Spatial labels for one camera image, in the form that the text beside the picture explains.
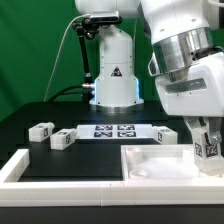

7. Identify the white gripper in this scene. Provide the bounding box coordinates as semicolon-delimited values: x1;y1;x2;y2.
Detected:
156;60;224;144

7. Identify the white square tabletop panel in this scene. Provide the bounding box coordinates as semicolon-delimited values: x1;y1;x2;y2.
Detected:
121;144;224;181

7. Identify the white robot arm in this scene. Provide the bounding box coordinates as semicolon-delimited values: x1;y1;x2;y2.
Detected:
75;0;224;145

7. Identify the white U-shaped obstacle fence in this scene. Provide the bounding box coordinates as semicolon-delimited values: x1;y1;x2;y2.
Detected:
0;149;224;207

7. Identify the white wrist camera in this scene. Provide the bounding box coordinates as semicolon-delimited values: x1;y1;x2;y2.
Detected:
148;54;160;76

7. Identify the white fiducial marker base plate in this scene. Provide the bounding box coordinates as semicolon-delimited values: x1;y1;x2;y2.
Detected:
77;124;153;140

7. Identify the black cable bundle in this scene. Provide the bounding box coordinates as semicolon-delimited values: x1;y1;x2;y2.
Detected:
46;83;96;103

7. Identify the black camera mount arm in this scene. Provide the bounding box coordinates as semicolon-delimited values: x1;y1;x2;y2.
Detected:
72;18;99;84

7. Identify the grey camera on mount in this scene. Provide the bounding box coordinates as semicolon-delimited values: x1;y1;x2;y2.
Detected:
90;11;120;23

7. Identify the white camera cable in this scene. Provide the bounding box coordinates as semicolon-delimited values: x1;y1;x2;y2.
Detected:
43;13;91;102

